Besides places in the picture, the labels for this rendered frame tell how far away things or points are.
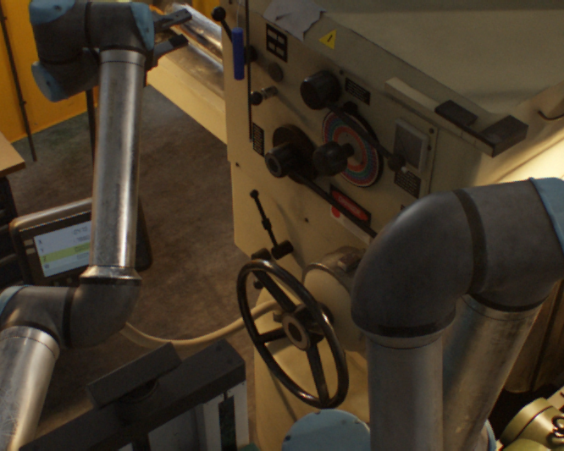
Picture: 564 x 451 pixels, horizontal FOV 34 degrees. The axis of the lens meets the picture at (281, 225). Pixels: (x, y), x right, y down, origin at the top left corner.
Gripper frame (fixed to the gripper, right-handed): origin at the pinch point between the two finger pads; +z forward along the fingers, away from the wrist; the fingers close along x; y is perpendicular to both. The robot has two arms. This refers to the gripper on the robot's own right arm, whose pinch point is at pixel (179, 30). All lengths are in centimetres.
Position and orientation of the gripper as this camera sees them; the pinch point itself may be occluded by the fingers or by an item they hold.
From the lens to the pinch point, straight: 204.9
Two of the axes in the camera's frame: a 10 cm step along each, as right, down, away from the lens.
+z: 7.7, -4.3, 4.7
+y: -6.1, -7.2, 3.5
